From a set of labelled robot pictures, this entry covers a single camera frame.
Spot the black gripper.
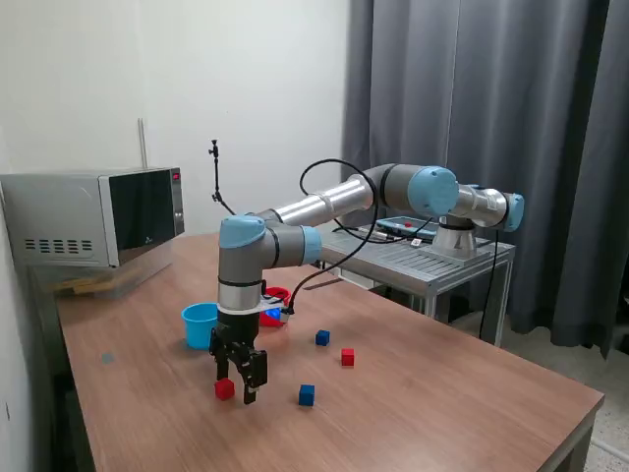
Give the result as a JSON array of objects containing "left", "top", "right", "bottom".
[{"left": 208, "top": 310, "right": 269, "bottom": 405}]

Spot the red plastic cup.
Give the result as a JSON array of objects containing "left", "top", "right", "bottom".
[{"left": 258, "top": 285, "right": 292, "bottom": 329}]

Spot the blue plastic cup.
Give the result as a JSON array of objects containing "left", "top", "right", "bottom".
[{"left": 180, "top": 302, "right": 220, "bottom": 351}]

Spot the clear plastic box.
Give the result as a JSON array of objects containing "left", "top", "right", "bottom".
[{"left": 27, "top": 240, "right": 173, "bottom": 301}]

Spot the wooden block stack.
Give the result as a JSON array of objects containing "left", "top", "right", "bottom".
[{"left": 52, "top": 277, "right": 117, "bottom": 297}]

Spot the robot teach pendant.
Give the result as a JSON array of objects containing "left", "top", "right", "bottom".
[{"left": 375, "top": 214, "right": 437, "bottom": 236}]

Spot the silver microwave oven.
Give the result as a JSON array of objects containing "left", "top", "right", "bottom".
[{"left": 0, "top": 165, "right": 186, "bottom": 269}]

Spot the grey curtain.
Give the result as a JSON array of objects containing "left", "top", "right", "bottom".
[{"left": 340, "top": 0, "right": 629, "bottom": 360}]

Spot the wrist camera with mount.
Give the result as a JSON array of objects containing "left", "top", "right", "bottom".
[{"left": 258, "top": 294, "right": 297, "bottom": 326}]

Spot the black camera cable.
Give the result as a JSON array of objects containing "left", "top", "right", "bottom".
[{"left": 287, "top": 157, "right": 433, "bottom": 316}]

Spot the black power cable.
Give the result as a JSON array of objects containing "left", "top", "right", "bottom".
[{"left": 472, "top": 229, "right": 497, "bottom": 338}]

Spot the white floor cable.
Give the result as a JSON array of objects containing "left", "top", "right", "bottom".
[{"left": 592, "top": 439, "right": 629, "bottom": 457}]

